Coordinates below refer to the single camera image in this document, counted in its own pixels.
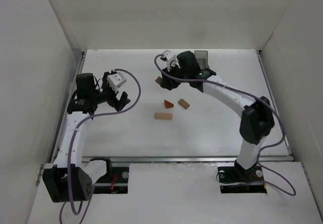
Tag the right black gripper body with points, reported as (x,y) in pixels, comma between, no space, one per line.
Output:
(170,77)

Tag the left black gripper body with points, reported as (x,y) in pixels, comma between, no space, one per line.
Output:
(112,98)

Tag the smoky transparent plastic bin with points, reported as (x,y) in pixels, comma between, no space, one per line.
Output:
(202,58)

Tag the short light wood block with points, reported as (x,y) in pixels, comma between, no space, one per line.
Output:
(159,81)

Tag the long light wood block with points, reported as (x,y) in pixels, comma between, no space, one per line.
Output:
(163,116)

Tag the tan wood block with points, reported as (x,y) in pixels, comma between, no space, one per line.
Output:
(183,104)

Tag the orange triangular wood block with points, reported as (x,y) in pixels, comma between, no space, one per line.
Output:
(168,104)

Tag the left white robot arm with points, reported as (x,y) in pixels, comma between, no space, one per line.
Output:
(68,179)

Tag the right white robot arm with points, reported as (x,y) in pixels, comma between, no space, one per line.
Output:
(255,113)

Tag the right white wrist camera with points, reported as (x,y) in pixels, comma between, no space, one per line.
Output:
(169,57)

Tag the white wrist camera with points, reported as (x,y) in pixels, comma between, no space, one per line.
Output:
(169,57)
(116,80)

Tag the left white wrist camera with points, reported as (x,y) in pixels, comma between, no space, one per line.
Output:
(116,80)

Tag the aluminium front rail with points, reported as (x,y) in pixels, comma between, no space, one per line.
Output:
(153,159)

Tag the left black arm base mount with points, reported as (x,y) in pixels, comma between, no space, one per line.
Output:
(115,181)

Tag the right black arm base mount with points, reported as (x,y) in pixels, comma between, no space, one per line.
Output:
(234,179)

